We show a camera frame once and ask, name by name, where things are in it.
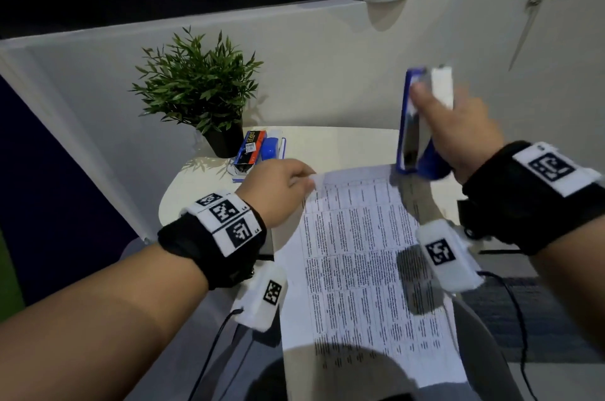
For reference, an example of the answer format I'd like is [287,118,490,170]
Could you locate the person's grey trousers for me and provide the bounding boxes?
[222,296,521,401]

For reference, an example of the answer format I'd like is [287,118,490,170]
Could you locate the black left camera cable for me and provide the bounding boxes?
[188,307,246,401]

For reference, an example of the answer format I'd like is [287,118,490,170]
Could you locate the printed paper bundle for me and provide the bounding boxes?
[274,164,469,390]

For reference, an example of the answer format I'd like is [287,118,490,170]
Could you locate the black wrist strap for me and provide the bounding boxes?
[157,191,268,291]
[457,140,605,257]

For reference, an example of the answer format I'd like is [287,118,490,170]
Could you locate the person's left hand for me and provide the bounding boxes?
[235,158,316,230]

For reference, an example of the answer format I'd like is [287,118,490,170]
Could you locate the black right wrist strap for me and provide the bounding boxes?
[457,140,605,257]

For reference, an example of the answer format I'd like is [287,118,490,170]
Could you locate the black camera cable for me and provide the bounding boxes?
[188,307,246,401]
[478,270,539,401]

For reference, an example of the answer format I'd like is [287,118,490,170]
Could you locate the black right camera cable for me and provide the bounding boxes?
[478,270,539,401]

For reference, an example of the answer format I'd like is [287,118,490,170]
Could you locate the grey round stool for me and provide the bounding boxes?
[118,237,158,265]

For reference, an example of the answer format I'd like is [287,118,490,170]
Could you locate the person's left forearm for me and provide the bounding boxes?
[0,243,210,401]

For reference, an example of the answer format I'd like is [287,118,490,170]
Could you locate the blue white stapler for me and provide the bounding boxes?
[260,129,287,161]
[396,66,454,181]

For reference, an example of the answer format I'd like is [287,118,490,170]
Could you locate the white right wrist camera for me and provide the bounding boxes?
[415,218,485,294]

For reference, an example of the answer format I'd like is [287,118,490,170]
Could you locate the green leaf print mat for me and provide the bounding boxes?
[0,230,25,321]

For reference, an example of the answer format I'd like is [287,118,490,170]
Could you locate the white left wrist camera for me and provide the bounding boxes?
[230,262,289,334]

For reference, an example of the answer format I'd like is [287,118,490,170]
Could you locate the green potted plant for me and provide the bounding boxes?
[130,26,264,160]

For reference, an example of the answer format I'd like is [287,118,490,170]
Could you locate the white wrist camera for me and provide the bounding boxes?
[230,262,289,334]
[415,218,485,294]

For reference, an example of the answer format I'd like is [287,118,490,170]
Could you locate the person's right hand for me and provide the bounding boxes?
[408,81,505,185]

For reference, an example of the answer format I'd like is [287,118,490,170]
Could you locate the black left wrist strap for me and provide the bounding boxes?
[157,191,268,291]

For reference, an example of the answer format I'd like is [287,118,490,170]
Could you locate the blue staples box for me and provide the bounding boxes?
[233,130,268,173]

